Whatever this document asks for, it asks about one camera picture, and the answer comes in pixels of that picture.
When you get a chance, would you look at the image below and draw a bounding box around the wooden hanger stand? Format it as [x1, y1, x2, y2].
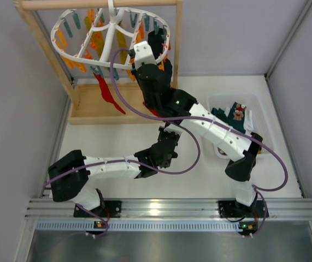
[14, 1, 183, 124]

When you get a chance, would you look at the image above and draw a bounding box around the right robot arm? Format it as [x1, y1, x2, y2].
[132, 63, 262, 216]

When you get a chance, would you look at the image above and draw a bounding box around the aluminium rail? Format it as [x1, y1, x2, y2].
[24, 198, 312, 233]

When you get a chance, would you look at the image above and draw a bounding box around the red sock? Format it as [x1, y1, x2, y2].
[143, 101, 162, 118]
[93, 73, 126, 115]

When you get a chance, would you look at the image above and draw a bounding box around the white round clip hanger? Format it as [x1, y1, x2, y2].
[50, 3, 171, 79]

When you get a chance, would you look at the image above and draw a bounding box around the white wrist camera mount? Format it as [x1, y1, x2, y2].
[129, 41, 156, 70]

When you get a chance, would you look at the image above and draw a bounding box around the white plastic basket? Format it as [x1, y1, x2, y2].
[207, 93, 275, 150]

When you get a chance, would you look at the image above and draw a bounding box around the green christmas sock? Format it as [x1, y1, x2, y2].
[211, 102, 251, 134]

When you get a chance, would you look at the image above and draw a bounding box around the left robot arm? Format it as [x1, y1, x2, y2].
[48, 124, 182, 211]

